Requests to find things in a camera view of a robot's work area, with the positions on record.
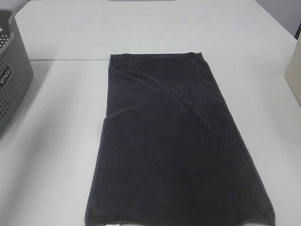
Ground beige box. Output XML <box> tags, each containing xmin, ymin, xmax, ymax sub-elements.
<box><xmin>285</xmin><ymin>36</ymin><xmax>301</xmax><ymax>105</ymax></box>

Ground grey perforated plastic basket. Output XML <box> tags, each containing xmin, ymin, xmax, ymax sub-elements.
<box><xmin>0</xmin><ymin>9</ymin><xmax>33</xmax><ymax>133</ymax></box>

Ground dark navy towel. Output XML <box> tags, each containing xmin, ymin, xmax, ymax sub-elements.
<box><xmin>85</xmin><ymin>52</ymin><xmax>276</xmax><ymax>226</ymax></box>

